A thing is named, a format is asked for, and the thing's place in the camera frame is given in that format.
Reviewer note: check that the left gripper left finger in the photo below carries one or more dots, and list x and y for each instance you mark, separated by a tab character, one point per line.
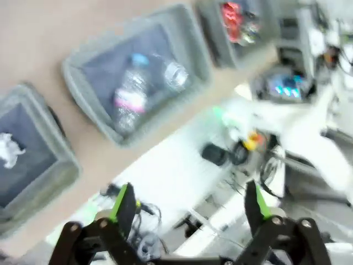
127	209

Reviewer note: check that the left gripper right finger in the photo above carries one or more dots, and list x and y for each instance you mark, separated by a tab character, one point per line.
252	209

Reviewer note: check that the clear plastic water bottle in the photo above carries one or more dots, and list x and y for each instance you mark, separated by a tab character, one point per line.
132	94

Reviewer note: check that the white paper ball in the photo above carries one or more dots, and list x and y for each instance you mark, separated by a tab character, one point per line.
9	150

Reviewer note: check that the clear plastic cup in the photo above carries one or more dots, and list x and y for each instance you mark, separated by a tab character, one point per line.
176	76

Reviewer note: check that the crushed black drink can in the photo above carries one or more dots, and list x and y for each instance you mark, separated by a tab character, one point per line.
249	30

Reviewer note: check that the crushed red drink can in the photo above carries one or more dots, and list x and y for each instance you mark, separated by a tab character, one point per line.
231	22

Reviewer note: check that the white robot base table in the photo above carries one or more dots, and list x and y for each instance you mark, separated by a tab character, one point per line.
179	171

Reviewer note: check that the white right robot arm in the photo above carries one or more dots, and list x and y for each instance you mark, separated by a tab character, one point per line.
303	129

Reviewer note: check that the yellow emergency stop button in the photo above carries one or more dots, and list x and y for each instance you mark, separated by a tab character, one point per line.
251	143

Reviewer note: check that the black round device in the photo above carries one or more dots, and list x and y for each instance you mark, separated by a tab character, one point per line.
213	153

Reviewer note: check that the grey woven fabric basket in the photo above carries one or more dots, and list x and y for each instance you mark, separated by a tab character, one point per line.
91	91
212	36
58	171

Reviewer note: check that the controller box with lights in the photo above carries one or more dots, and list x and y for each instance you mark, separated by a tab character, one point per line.
284	88

